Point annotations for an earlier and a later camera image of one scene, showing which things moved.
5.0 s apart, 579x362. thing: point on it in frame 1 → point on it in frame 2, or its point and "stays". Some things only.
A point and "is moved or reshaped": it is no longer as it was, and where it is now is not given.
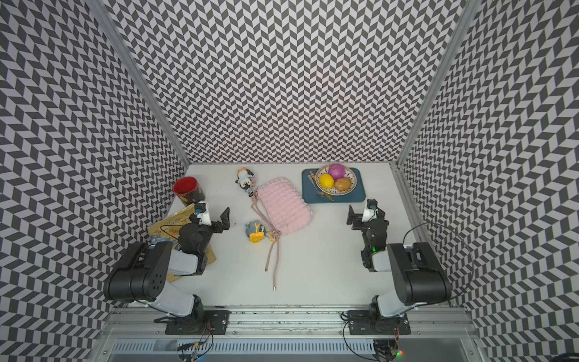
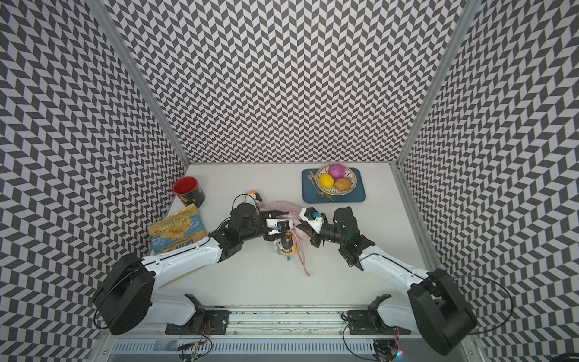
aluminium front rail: x=289 y=323 stays
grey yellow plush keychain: x=255 y=231 is moved or reshaped
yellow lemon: x=326 y=181 stays
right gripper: x=357 y=219 → x=314 y=239
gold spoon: x=315 y=179 stays
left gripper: x=225 y=222 → x=271 y=214
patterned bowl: x=350 y=174 stays
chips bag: x=169 y=230 stays
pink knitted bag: x=283 y=210 → x=301 y=237
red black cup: x=188 y=190 stays
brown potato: x=343 y=184 stays
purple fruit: x=337 y=170 stays
